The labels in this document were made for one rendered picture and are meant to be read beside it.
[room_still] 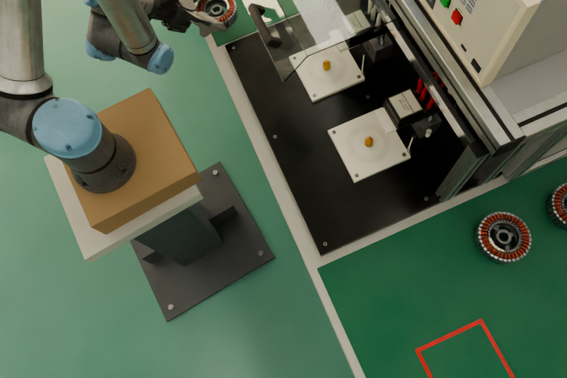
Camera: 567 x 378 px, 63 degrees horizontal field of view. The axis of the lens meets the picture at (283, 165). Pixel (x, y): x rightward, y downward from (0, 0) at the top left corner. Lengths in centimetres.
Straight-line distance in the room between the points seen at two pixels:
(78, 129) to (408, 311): 79
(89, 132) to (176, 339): 111
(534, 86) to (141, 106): 88
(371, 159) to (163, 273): 109
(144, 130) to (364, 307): 68
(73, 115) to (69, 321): 122
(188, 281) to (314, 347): 54
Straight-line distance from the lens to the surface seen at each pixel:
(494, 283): 116
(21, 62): 105
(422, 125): 115
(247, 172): 199
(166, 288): 194
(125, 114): 125
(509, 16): 75
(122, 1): 100
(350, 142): 116
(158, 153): 118
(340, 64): 126
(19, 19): 102
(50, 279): 217
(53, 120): 103
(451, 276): 113
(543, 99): 90
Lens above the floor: 184
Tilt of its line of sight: 68 degrees down
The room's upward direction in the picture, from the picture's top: 14 degrees counter-clockwise
